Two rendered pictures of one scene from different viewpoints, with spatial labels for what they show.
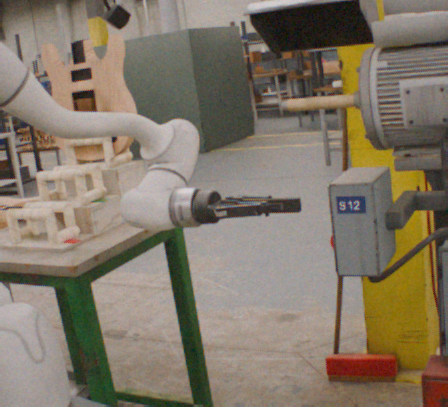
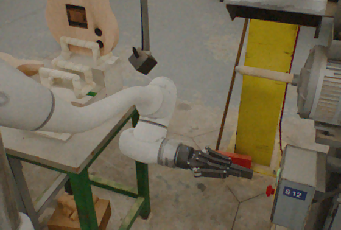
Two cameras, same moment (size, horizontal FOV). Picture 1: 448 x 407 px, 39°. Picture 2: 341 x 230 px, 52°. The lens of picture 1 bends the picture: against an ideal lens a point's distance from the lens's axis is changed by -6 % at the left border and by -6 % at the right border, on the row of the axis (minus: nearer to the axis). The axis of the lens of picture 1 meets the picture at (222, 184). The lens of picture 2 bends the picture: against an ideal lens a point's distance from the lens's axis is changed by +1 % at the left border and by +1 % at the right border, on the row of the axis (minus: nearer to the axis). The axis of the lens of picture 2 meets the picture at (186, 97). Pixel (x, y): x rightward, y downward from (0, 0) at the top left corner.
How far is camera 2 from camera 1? 80 cm
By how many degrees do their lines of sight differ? 24
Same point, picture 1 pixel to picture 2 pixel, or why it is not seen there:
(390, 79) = (333, 86)
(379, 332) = (243, 142)
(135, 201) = (132, 146)
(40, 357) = not seen: outside the picture
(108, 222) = not seen: hidden behind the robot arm
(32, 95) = (58, 120)
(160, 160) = (151, 116)
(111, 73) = not seen: outside the picture
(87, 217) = not seen: hidden behind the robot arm
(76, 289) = (77, 178)
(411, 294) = (267, 127)
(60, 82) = not seen: outside the picture
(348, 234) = (286, 206)
